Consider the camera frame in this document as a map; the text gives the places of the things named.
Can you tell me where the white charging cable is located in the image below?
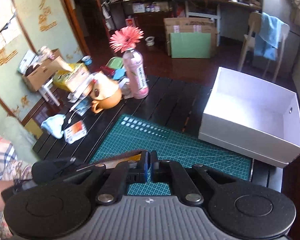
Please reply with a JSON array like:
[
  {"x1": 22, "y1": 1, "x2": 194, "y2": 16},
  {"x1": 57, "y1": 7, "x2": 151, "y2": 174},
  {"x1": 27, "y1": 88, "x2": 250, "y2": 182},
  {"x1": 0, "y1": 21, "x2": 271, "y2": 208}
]
[{"x1": 67, "y1": 104, "x2": 91, "y2": 125}]

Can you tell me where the green board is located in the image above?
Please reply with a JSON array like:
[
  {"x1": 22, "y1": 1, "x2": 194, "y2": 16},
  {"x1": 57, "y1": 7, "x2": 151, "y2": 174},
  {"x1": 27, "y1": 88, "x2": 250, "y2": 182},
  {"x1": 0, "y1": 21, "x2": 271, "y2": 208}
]
[{"x1": 170, "y1": 33, "x2": 211, "y2": 59}]

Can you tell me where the orange mushroom teapot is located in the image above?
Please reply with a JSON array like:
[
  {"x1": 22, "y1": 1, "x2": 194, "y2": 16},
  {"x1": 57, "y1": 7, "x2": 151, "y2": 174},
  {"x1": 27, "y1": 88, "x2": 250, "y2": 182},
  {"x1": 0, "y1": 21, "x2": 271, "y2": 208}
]
[{"x1": 90, "y1": 71, "x2": 122, "y2": 114}]

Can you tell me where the white yellow shopping bag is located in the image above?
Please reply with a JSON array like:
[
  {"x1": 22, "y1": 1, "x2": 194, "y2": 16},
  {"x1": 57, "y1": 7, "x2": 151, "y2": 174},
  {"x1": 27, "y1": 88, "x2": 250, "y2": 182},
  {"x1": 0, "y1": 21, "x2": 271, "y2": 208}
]
[{"x1": 76, "y1": 149, "x2": 144, "y2": 172}]

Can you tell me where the white wooden chair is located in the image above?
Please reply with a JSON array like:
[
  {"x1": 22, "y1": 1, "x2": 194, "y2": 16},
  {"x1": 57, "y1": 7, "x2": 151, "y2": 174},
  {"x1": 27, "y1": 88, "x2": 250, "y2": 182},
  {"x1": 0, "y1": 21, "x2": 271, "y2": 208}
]
[{"x1": 237, "y1": 12, "x2": 290, "y2": 83}]

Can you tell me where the brown cardboard box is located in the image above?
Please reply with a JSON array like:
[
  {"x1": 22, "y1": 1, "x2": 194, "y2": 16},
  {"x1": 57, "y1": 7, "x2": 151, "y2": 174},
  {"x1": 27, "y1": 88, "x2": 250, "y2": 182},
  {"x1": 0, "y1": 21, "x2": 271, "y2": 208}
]
[{"x1": 22, "y1": 49, "x2": 62, "y2": 92}]

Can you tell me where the white refrigerator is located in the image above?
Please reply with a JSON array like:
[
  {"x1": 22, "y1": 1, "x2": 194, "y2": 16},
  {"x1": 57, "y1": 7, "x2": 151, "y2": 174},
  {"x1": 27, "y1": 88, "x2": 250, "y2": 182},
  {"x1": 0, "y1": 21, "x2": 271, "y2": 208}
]
[{"x1": 262, "y1": 0, "x2": 300, "y2": 77}]

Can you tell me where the green cutting mat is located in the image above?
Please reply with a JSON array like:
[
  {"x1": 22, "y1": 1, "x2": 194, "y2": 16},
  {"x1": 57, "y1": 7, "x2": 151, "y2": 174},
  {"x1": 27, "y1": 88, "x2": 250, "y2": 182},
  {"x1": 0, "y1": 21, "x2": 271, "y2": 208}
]
[{"x1": 88, "y1": 114, "x2": 253, "y2": 197}]

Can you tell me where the pink drink bottle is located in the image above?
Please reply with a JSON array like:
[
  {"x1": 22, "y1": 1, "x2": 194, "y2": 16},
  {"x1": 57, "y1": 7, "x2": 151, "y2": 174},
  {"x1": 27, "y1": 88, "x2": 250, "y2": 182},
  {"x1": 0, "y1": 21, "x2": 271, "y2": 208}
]
[{"x1": 122, "y1": 48, "x2": 149, "y2": 99}]

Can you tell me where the blue towel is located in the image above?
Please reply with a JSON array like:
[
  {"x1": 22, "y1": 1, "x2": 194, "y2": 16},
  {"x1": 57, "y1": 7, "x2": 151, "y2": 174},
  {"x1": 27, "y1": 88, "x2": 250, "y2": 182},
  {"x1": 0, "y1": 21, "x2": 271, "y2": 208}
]
[{"x1": 254, "y1": 12, "x2": 284, "y2": 61}]

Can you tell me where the yellow tissue box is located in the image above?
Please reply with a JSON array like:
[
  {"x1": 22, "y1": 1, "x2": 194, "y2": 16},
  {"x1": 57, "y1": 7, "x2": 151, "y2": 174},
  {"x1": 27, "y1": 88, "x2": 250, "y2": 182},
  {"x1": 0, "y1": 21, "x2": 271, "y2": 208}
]
[{"x1": 46, "y1": 56, "x2": 90, "y2": 92}]

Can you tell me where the white stool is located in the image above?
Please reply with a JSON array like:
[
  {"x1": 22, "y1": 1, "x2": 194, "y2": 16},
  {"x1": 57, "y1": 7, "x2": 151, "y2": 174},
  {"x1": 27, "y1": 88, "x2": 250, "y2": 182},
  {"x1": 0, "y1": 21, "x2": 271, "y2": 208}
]
[{"x1": 38, "y1": 77, "x2": 60, "y2": 107}]

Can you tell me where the cardboard box on floor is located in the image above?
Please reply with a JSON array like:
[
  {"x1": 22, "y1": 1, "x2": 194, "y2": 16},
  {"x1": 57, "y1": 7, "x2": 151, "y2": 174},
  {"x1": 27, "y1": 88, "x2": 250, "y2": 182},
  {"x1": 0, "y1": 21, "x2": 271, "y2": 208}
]
[{"x1": 164, "y1": 17, "x2": 219, "y2": 56}]

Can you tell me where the white storage box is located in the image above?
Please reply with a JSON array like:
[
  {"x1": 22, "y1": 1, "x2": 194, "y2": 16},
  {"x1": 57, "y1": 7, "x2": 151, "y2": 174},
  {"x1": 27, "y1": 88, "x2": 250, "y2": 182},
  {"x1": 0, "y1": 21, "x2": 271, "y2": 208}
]
[{"x1": 198, "y1": 67, "x2": 300, "y2": 168}]

